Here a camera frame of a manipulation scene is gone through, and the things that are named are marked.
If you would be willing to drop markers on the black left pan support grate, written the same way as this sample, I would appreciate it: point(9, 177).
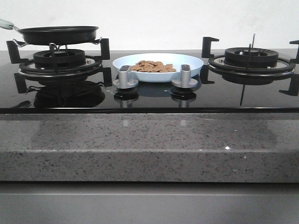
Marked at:
point(56, 76)

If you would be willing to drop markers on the silver left stove knob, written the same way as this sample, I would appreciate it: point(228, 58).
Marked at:
point(125, 80)

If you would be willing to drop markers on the black gas burner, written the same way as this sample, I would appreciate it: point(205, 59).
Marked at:
point(257, 57)
point(65, 58)

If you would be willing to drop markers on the light blue plate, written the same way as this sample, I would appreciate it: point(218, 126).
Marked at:
point(166, 58)

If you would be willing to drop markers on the black glass gas hob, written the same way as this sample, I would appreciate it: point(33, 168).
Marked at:
point(215, 93)

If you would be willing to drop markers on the black right gas burner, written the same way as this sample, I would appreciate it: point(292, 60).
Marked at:
point(257, 57)

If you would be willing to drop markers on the black left gas burner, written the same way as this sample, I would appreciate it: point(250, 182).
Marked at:
point(65, 58)

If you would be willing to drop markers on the silver stove knob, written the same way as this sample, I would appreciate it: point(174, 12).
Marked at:
point(185, 81)
point(125, 80)

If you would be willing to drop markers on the brown meat pieces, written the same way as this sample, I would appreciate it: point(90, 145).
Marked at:
point(152, 66)

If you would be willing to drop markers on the black frying pan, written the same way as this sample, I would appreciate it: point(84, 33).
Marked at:
point(59, 35)

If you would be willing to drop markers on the black pan support grate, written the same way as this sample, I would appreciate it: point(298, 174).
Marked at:
point(283, 69)
point(56, 76)

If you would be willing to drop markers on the silver right stove knob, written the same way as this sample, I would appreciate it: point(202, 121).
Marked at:
point(185, 81)

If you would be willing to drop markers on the black right pan support grate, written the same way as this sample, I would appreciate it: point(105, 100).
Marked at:
point(283, 69)

